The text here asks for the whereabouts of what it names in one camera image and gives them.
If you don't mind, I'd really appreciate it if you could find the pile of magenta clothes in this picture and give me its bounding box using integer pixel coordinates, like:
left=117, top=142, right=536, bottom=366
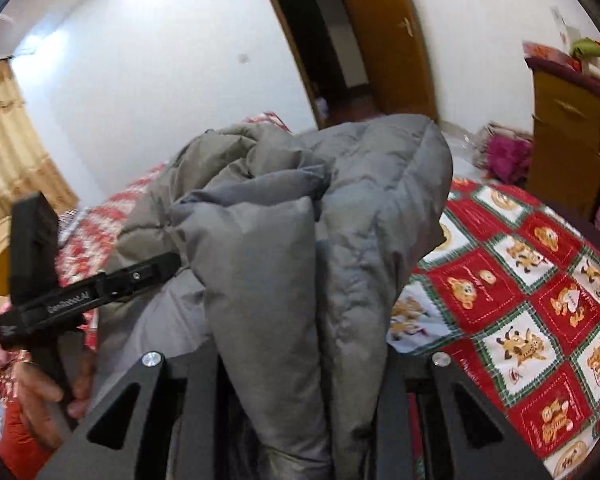
left=475, top=121, right=533, bottom=186

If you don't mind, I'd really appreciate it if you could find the red printed blanket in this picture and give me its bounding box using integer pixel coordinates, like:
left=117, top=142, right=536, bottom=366
left=55, top=112, right=600, bottom=480

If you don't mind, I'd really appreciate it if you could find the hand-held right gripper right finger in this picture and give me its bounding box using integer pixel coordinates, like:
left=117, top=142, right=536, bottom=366
left=375, top=351, right=553, bottom=480

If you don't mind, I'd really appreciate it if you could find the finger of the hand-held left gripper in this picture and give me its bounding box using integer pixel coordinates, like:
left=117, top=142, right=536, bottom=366
left=102, top=252, right=183, bottom=306

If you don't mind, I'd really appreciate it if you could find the person's left hand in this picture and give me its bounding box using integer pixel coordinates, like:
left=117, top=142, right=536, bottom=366
left=15, top=347, right=98, bottom=453

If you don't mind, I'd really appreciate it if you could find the brown wooden door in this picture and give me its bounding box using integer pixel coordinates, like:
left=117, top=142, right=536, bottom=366
left=332, top=0, right=438, bottom=123

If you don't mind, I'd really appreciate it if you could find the red printed box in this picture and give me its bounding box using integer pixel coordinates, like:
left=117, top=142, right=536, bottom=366
left=522, top=42, right=581, bottom=71

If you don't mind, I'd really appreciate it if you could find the brown door frame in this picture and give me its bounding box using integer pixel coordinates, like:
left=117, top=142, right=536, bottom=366
left=252, top=0, right=331, bottom=131

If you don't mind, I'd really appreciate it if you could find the green cloth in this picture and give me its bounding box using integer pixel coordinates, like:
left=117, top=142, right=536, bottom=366
left=570, top=37, right=600, bottom=58

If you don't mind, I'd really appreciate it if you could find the yellow wooden cabinet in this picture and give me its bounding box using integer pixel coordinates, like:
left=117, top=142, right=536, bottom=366
left=525, top=57, right=600, bottom=221

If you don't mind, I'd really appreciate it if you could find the grey down jacket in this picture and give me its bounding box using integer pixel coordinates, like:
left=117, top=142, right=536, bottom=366
left=87, top=114, right=456, bottom=480

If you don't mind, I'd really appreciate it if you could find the beige patterned curtain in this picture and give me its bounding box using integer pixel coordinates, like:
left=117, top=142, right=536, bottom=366
left=0, top=60, right=78, bottom=236

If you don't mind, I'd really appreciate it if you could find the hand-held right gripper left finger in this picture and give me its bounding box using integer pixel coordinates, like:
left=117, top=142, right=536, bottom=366
left=37, top=342, right=241, bottom=480

